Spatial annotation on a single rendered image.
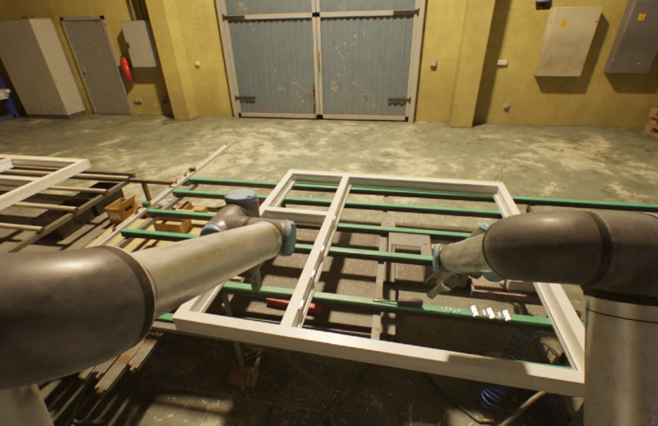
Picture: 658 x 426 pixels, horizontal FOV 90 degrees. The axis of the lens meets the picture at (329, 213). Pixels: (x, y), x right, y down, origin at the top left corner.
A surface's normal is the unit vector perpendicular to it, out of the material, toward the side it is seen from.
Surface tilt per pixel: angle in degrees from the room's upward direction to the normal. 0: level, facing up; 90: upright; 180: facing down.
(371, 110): 90
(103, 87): 90
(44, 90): 90
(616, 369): 69
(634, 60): 90
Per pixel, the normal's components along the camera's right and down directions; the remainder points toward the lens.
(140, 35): -0.18, 0.50
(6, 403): 0.99, 0.05
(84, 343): 0.76, 0.29
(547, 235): -0.66, -0.36
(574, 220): -0.31, -0.72
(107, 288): 0.76, -0.42
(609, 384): -0.91, -0.08
